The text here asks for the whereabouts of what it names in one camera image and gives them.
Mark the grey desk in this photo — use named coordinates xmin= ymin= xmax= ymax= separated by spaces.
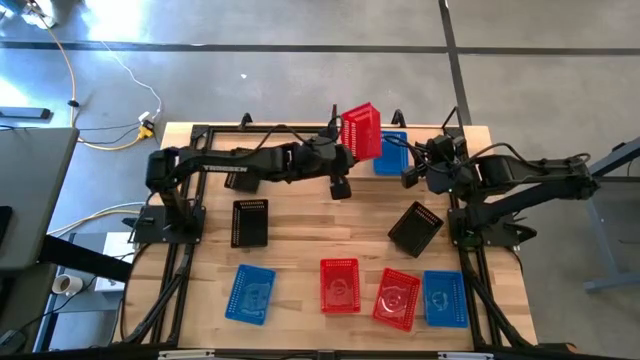
xmin=0 ymin=127 xmax=80 ymax=274

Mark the black metal rig frame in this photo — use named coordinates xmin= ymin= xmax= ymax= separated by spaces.
xmin=113 ymin=112 xmax=576 ymax=360

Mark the white cup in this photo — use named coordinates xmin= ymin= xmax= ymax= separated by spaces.
xmin=51 ymin=273 xmax=85 ymax=297

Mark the white floor cable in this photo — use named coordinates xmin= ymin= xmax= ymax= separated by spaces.
xmin=99 ymin=39 xmax=164 ymax=121

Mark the white plastic strip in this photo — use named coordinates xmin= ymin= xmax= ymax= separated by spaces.
xmin=437 ymin=351 xmax=495 ymax=360
xmin=158 ymin=349 xmax=216 ymax=360

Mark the black flat bar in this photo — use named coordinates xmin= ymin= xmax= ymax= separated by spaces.
xmin=0 ymin=106 xmax=52 ymax=121

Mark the wooden shelf with black frame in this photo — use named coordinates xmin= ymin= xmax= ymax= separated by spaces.
xmin=328 ymin=103 xmax=474 ymax=185

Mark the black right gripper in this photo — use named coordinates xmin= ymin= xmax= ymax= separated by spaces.
xmin=401 ymin=138 xmax=474 ymax=196

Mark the pale yellow cable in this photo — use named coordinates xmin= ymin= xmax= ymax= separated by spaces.
xmin=47 ymin=201 xmax=147 ymax=237

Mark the dark grey floor device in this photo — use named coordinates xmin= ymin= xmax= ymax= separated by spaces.
xmin=0 ymin=328 xmax=27 ymax=355

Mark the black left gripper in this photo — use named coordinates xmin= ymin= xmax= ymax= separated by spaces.
xmin=298 ymin=139 xmax=359 ymax=201

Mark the grey-blue table leg frame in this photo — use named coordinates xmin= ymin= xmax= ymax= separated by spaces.
xmin=564 ymin=135 xmax=640 ymax=295

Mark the yellow floor cable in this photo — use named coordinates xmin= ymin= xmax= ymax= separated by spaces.
xmin=29 ymin=2 xmax=146 ymax=151

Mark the blue plastic slotted basket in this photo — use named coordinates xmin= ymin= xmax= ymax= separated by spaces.
xmin=422 ymin=270 xmax=470 ymax=330
xmin=372 ymin=130 xmax=410 ymax=177
xmin=223 ymin=263 xmax=277 ymax=327

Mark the red plastic slotted basket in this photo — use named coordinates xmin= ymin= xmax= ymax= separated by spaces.
xmin=371 ymin=267 xmax=422 ymax=333
xmin=340 ymin=101 xmax=384 ymax=163
xmin=319 ymin=257 xmax=362 ymax=315

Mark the black desk leg beam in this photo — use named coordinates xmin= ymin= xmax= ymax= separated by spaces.
xmin=39 ymin=234 xmax=134 ymax=284

